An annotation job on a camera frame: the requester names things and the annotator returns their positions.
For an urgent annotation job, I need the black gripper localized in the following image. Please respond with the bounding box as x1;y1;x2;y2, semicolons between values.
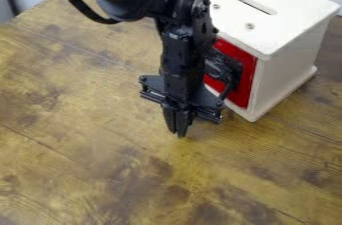
141;26;223;138

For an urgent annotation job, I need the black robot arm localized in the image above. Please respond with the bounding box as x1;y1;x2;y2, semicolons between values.
68;0;223;137

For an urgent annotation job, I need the black metal drawer handle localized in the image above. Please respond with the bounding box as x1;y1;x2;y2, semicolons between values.
203;48;244;101

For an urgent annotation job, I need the white wooden box cabinet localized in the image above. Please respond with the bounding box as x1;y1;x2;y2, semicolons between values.
211;0;340;122

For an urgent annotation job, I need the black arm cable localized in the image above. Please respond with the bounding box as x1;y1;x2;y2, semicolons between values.
57;0;121;25

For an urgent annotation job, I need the red wooden drawer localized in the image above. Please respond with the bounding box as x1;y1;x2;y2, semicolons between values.
204;39;258;109

